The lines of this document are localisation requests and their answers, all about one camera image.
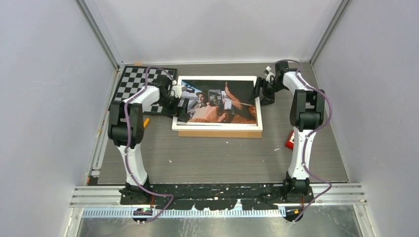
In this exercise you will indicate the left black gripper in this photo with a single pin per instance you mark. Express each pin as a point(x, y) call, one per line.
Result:
point(173, 112)

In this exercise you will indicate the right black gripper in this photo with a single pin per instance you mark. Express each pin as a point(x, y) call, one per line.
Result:
point(268, 98)

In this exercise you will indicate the white wooden photo frame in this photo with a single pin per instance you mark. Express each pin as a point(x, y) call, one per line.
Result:
point(221, 126)

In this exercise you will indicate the colour photo print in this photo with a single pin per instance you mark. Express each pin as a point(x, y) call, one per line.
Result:
point(219, 101)

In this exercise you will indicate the orange handled screwdriver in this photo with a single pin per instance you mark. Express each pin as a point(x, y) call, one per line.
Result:
point(146, 122)

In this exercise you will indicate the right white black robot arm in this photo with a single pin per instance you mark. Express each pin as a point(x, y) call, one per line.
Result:
point(306, 116)

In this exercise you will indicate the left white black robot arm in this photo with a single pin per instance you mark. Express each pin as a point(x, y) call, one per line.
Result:
point(126, 128)

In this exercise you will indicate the red bit holder box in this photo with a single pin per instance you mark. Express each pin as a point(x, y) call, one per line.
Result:
point(290, 142)

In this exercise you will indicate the black white checkerboard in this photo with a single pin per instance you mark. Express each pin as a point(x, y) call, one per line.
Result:
point(133, 78)

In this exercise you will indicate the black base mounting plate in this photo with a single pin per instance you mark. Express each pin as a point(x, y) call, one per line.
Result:
point(251, 196)

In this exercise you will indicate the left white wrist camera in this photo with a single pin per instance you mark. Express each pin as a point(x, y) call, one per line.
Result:
point(176, 89)

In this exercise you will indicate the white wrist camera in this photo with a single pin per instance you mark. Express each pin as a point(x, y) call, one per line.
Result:
point(176, 89)
point(269, 74)

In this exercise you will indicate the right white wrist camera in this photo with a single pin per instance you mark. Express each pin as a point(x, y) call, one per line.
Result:
point(269, 74)

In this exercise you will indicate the aluminium rail profile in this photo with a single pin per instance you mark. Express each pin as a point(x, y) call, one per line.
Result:
point(105, 201)

